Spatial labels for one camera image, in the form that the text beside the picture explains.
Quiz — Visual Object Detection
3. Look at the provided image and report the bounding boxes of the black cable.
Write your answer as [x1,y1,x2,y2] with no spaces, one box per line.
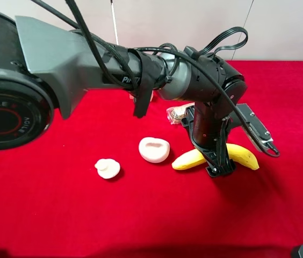
[30,0,280,167]

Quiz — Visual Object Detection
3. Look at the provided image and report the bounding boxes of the yellow banana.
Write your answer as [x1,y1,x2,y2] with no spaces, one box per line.
[171,144,259,170]

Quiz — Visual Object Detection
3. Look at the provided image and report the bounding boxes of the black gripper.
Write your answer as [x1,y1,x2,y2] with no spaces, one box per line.
[181,102,241,177]

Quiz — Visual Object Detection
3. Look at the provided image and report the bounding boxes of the layered wafer cake block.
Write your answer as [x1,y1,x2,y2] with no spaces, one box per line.
[129,92,154,103]

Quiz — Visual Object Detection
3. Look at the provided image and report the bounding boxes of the red table cloth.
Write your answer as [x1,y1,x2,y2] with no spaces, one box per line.
[0,61,303,257]

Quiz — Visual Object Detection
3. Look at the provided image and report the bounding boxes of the wrapped snack bar packet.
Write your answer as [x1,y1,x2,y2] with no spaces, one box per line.
[166,103,194,125]

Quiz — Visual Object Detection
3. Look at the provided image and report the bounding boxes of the white toy duck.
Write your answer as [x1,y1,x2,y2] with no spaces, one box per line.
[95,159,121,179]

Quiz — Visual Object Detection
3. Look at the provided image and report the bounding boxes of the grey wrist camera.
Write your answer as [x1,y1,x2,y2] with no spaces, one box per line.
[230,103,277,152]

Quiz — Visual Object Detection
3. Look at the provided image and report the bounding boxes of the white bowl shaped object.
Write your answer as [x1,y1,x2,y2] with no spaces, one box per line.
[139,137,170,163]

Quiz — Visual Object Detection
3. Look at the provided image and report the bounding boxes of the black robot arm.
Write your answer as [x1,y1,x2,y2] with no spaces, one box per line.
[0,13,247,177]

